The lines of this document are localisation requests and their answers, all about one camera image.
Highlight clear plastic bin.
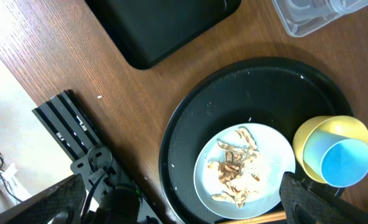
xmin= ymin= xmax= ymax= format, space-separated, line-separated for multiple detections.
xmin=272 ymin=0 xmax=368 ymax=37

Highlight food scraps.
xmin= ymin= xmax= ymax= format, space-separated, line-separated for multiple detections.
xmin=206 ymin=126 xmax=260 ymax=208

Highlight grey plate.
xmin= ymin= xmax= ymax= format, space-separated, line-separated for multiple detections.
xmin=193 ymin=123 xmax=296 ymax=220

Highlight blue cup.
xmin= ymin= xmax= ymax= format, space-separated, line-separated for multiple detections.
xmin=303 ymin=130 xmax=368 ymax=188

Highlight black aluminium rail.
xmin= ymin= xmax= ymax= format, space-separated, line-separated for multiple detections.
xmin=32 ymin=90 xmax=162 ymax=223

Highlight yellow bowl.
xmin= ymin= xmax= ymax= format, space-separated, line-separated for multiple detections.
xmin=293 ymin=116 xmax=368 ymax=184

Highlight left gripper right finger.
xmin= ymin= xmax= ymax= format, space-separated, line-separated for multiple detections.
xmin=279 ymin=172 xmax=368 ymax=224

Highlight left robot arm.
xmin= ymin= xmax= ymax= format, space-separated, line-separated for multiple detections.
xmin=0 ymin=172 xmax=368 ymax=223

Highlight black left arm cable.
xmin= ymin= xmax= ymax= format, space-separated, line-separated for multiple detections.
xmin=80 ymin=144 xmax=113 ymax=222

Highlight wooden chopstick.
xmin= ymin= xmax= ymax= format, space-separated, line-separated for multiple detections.
xmin=221 ymin=211 xmax=287 ymax=224

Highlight black rectangular bin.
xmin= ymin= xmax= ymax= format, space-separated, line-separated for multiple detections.
xmin=85 ymin=0 xmax=241 ymax=70

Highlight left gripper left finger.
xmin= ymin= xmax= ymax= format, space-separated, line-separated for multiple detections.
xmin=0 ymin=174 xmax=86 ymax=224

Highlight round black tray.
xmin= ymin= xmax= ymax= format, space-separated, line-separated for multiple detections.
xmin=159 ymin=57 xmax=352 ymax=223

